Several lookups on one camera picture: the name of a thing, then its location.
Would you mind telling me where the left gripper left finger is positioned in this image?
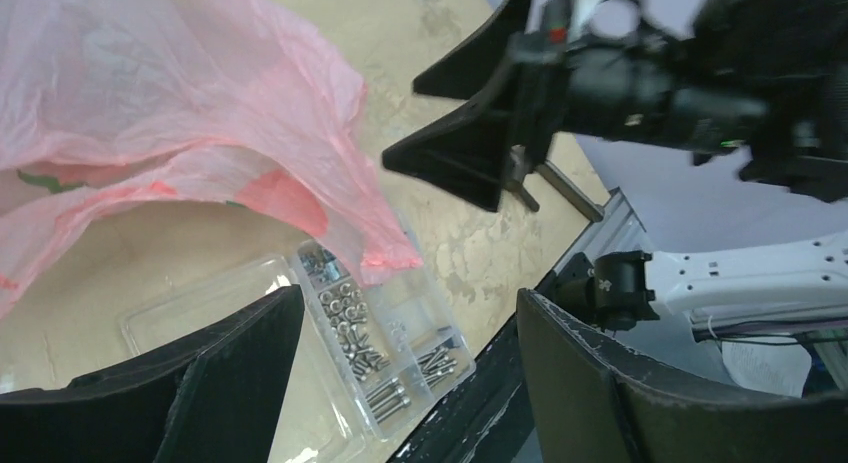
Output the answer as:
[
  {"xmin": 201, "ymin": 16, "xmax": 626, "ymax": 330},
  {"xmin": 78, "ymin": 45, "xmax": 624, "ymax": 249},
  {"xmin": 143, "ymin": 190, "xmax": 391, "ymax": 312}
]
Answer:
[{"xmin": 1, "ymin": 286, "xmax": 305, "ymax": 462}]

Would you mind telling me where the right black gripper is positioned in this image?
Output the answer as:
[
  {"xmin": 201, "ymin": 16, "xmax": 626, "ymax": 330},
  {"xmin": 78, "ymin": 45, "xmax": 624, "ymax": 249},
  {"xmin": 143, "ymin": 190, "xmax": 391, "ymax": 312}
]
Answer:
[{"xmin": 381, "ymin": 0, "xmax": 572, "ymax": 212}]

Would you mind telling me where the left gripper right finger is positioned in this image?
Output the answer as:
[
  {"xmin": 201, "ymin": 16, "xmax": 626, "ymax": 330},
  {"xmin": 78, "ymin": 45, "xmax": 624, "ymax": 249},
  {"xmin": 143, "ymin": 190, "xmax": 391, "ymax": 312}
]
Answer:
[{"xmin": 516, "ymin": 289, "xmax": 847, "ymax": 462}]

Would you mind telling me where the pink plastic bag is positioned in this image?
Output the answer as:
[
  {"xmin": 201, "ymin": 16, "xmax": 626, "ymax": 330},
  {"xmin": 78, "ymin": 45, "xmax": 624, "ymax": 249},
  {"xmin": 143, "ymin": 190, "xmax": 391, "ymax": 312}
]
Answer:
[{"xmin": 1, "ymin": 0, "xmax": 421, "ymax": 312}]

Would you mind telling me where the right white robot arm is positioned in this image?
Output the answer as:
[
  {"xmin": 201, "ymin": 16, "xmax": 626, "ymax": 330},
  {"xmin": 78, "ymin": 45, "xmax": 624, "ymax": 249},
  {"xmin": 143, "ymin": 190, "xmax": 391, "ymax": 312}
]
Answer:
[{"xmin": 381, "ymin": 0, "xmax": 847, "ymax": 346}]

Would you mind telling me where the clear plastic screw box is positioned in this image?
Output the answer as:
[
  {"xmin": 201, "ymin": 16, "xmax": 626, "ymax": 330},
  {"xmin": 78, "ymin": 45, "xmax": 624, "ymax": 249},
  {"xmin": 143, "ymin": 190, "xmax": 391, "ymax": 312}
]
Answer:
[{"xmin": 119, "ymin": 240, "xmax": 475, "ymax": 462}]

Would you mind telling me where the aluminium frame rail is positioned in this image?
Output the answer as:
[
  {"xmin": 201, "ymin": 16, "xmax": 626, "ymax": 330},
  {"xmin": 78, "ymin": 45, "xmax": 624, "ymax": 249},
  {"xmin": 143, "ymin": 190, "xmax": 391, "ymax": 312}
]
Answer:
[{"xmin": 538, "ymin": 162, "xmax": 653, "ymax": 276}]

